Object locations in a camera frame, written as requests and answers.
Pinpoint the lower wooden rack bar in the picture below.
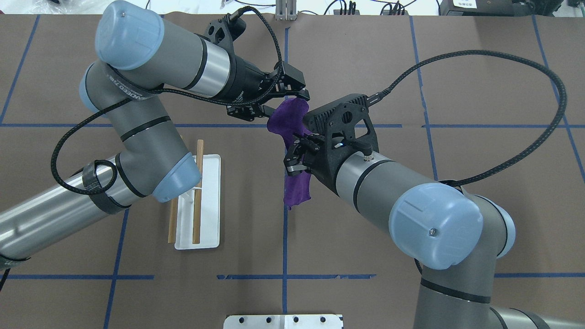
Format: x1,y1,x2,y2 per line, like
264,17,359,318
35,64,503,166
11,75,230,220
192,139,204,244

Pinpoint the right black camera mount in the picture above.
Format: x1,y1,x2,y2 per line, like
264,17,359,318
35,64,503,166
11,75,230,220
303,93,379,152

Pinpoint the upper wooden rack bar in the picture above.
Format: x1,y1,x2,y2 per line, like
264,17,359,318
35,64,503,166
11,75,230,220
167,197,178,244

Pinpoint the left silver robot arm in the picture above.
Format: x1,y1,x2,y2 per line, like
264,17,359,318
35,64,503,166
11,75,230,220
0,0,310,270

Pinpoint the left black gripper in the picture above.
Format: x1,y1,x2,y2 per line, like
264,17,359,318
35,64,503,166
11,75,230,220
219,54,310,122

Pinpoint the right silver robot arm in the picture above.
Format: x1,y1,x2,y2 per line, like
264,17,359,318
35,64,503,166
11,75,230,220
284,133,584,329

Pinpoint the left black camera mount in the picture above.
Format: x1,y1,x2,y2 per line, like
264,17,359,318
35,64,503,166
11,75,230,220
203,13,247,53

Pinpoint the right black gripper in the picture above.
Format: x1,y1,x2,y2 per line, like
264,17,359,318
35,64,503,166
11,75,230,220
283,133,355,195

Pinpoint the white towel rack base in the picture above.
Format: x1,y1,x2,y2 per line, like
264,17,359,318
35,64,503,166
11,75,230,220
174,154,221,250

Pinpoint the wooden rack bar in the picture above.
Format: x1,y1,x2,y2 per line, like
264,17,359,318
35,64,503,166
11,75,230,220
192,139,204,244
167,197,178,244

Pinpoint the white camera pole with base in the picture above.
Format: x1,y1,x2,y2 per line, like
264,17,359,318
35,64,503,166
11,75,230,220
223,314,344,329

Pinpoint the purple towel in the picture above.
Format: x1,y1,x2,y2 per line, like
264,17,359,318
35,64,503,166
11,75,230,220
267,98,311,210

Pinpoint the aluminium frame post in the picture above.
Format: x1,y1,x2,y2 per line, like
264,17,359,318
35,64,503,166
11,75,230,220
275,0,298,21

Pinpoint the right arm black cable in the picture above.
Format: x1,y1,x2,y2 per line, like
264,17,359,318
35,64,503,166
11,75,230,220
366,50,566,188

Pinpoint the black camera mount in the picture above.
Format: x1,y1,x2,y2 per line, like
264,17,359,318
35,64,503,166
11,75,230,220
203,13,247,53
303,93,379,152

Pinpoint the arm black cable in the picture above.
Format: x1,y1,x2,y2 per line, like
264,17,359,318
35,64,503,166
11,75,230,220
366,50,566,188
51,5,284,196

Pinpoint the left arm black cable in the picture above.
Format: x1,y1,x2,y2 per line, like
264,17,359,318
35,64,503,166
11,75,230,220
51,5,284,196

